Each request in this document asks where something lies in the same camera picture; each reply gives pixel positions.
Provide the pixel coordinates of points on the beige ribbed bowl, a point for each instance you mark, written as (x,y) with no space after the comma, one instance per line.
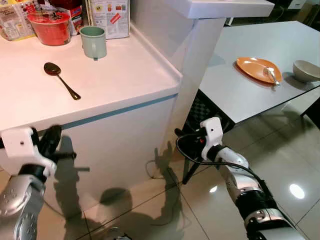
(305,71)

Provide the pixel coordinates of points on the black perforated chair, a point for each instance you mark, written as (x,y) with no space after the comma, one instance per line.
(205,105)

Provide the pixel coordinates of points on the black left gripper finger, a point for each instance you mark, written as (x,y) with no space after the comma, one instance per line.
(52,136)

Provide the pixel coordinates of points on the metal spoon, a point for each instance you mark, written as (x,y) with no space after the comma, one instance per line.
(51,68)

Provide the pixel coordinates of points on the yellow clear noodle packet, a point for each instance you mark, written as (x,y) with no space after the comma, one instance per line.
(12,22)

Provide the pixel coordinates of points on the dark red foil bag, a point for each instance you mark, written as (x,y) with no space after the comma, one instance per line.
(67,4)

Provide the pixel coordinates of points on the red white blue snack packet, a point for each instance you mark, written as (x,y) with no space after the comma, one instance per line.
(76,20)

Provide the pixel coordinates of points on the pale green plastic mug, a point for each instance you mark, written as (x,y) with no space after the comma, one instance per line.
(93,42)

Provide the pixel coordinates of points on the cream printed food box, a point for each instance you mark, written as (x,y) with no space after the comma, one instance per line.
(110,17)

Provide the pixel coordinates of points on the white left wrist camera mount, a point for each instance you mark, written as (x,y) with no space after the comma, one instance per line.
(20,145)

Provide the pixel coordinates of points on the red instant noodle cup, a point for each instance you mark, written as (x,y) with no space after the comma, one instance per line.
(50,30)

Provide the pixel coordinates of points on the metal fork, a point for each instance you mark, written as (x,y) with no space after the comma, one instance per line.
(271,75)

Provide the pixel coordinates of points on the orange plate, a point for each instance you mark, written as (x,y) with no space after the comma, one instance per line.
(252,67)

